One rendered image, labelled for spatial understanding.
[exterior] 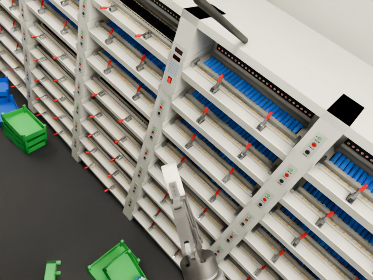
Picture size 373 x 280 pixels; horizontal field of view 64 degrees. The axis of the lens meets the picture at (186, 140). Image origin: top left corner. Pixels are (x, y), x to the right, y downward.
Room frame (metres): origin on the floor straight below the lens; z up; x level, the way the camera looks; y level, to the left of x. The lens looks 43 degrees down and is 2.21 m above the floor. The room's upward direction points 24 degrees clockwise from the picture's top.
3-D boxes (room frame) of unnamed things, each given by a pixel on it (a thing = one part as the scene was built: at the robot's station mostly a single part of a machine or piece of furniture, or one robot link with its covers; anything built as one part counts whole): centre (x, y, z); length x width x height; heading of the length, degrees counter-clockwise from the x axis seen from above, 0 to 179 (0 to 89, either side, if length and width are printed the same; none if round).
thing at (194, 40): (1.32, 0.15, 0.85); 0.20 x 0.09 x 1.71; 155
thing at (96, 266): (0.83, 0.11, 0.04); 0.30 x 0.20 x 0.08; 155
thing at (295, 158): (1.02, -0.48, 0.85); 0.20 x 0.09 x 1.71; 155
